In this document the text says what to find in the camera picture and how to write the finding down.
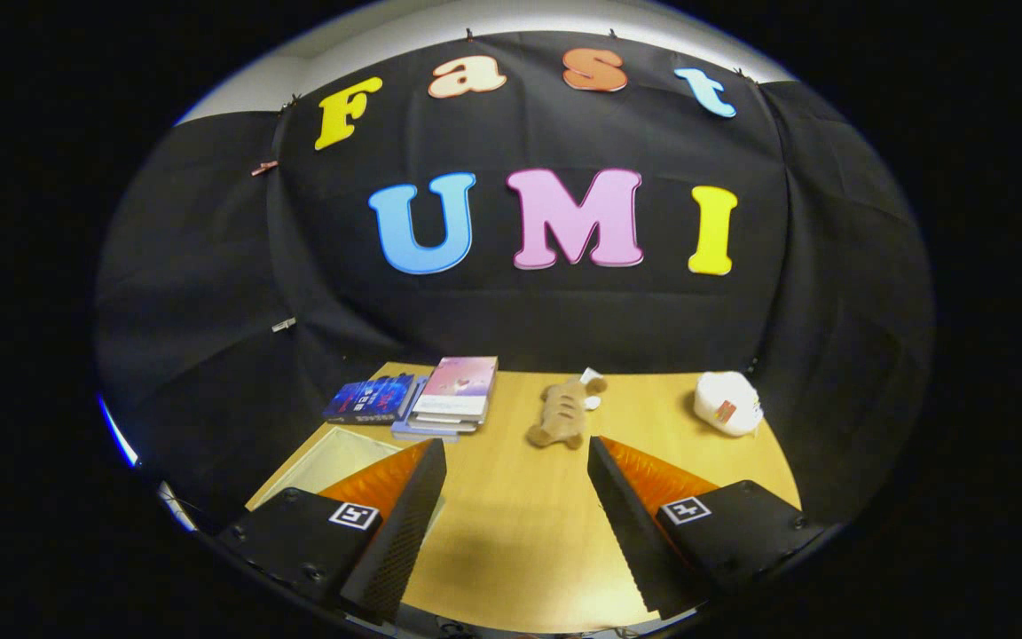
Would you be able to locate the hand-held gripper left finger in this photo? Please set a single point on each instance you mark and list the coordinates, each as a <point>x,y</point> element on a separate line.
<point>391,550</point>

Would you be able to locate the white book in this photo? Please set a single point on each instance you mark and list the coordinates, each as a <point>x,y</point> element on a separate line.
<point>444,423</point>

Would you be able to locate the silver clip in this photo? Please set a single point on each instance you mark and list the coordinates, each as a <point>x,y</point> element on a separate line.
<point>283,325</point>

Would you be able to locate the lavender book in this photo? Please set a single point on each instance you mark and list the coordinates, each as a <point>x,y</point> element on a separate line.
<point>418,435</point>

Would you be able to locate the red clip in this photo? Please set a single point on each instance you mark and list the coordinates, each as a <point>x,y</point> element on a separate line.
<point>264,168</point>

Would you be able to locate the cream fabric storage box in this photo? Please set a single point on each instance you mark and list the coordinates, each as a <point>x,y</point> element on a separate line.
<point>325,461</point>

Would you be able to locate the lit computer monitor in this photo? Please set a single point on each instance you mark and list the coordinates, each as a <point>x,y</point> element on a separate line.
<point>121,439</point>

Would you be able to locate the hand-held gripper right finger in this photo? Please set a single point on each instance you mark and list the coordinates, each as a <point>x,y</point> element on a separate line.
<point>635,532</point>

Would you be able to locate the white plush toy red label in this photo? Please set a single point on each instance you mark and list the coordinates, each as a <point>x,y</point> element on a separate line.
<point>724,395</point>

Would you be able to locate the brown plush toy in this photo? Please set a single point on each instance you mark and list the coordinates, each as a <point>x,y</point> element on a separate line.
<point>560,413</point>

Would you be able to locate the black backdrop cloth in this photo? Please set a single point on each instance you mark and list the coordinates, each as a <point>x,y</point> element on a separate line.
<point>493,319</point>

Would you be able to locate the pink cover book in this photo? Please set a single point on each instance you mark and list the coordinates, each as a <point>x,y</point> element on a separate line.
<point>458,377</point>

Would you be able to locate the dark blue cover book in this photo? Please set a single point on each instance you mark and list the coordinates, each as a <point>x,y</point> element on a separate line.
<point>373,398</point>

